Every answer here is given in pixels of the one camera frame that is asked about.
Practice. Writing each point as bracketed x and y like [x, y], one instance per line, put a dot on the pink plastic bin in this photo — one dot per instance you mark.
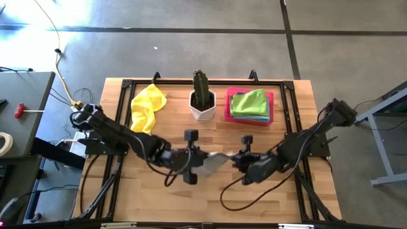
[227, 108]

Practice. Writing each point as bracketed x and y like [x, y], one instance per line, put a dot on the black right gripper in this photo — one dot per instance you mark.
[260, 167]

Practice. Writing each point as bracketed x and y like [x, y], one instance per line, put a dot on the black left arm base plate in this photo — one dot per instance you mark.
[95, 149]

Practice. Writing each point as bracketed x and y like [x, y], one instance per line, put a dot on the yellow microfiber towel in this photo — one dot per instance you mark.
[146, 106]

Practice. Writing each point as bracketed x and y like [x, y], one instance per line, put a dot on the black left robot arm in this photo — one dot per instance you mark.
[108, 127]

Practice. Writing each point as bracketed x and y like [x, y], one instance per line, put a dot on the yellow power plug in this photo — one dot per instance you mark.
[76, 103]

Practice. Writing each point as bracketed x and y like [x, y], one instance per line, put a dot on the green cactus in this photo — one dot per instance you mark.
[201, 89]

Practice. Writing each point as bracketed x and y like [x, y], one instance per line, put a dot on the white power supply box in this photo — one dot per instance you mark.
[76, 144]

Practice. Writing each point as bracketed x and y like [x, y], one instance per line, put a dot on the dark grey side table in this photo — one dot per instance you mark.
[28, 133]

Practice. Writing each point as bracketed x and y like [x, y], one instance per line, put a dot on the white faceted plant pot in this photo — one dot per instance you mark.
[203, 115]

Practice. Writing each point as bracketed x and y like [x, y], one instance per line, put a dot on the black aluminium table frame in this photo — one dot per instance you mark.
[127, 84]

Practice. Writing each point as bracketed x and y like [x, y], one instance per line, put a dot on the beige tape roll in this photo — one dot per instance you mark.
[10, 143]

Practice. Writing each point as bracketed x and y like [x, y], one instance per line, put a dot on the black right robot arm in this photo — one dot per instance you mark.
[318, 130]

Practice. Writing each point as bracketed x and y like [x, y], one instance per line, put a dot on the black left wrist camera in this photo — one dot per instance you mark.
[191, 135]

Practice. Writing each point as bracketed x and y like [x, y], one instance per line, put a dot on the blue microfiber towel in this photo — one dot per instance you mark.
[254, 118]

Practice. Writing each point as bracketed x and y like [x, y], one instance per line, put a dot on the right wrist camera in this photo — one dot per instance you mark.
[246, 140]

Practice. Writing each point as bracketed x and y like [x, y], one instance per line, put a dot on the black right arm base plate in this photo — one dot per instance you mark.
[319, 148]

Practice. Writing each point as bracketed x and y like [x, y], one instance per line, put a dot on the grey microfiber towel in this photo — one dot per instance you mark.
[214, 163]

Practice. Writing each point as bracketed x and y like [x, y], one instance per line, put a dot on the black rounded device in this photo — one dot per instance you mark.
[12, 211]

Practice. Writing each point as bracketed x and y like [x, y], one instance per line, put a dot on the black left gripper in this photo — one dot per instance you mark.
[190, 160]

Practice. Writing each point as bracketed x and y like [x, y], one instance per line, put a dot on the green microfiber towel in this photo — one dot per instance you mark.
[249, 103]

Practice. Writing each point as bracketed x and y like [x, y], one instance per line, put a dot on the grey metal table frame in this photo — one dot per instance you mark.
[380, 147]

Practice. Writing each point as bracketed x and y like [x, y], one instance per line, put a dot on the black metal beam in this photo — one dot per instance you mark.
[54, 152]

